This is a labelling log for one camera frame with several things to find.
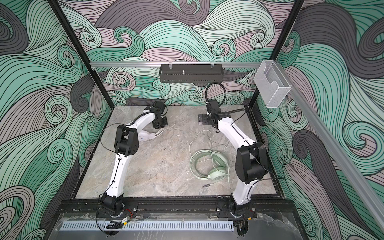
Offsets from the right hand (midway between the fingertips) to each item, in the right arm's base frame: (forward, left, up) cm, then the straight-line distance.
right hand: (208, 118), depth 91 cm
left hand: (+6, +30, -15) cm, 34 cm away
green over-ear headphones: (-31, -4, -7) cm, 32 cm away
